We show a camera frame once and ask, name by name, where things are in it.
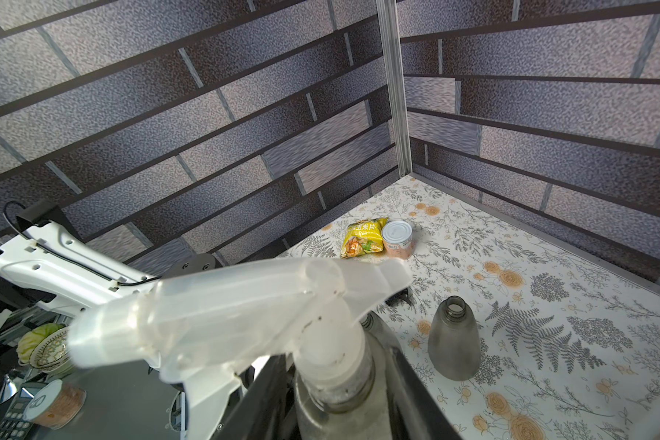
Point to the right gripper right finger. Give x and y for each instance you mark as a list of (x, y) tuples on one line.
[(413, 413)]

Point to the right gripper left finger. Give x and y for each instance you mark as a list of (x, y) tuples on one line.
[(267, 410)]

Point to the grey spray bottle front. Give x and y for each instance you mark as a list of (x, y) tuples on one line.
[(361, 409)]

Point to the grey spray bottle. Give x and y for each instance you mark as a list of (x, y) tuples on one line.
[(361, 409), (454, 341)]

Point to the clear white spray nozzle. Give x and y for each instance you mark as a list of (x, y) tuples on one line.
[(205, 328)]

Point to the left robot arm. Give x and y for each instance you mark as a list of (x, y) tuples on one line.
[(45, 264)]

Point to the grey spray bottle middle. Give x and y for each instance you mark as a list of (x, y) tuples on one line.
[(454, 341)]

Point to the black spray nozzle far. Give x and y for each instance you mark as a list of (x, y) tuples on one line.
[(403, 297)]

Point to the pink tin can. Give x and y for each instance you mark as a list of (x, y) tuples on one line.
[(398, 239)]

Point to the yellow snack packet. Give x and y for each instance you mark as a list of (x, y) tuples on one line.
[(363, 238)]

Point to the black calculator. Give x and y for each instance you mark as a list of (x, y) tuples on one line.
[(14, 424)]

